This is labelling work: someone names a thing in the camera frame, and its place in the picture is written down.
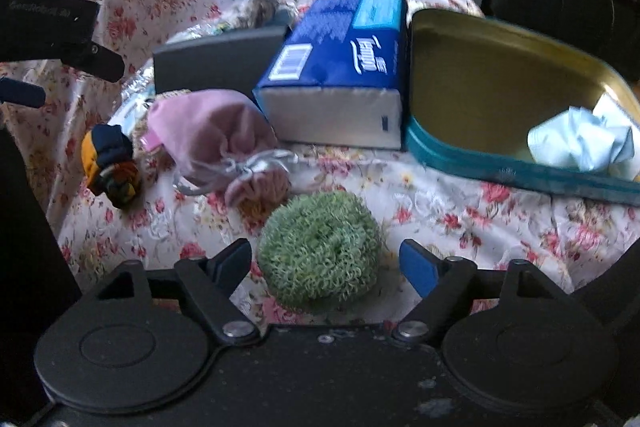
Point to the floral tablecloth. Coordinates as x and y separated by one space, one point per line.
450 227

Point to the teal tin box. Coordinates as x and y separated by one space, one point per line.
475 87

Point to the green mesh scrubber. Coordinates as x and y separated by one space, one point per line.
317 252

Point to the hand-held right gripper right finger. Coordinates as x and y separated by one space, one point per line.
416 268

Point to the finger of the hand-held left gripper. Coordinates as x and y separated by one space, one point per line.
22 93
102 62

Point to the blue cardboard box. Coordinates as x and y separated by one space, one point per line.
345 67

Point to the black cabinet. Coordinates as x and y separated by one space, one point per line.
550 7

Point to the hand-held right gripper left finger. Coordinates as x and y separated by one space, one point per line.
234 263

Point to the clear plastic packet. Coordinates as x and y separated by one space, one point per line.
137 88

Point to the dark grey box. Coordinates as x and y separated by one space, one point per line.
215 59

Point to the blue face mask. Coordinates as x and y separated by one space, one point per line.
585 137

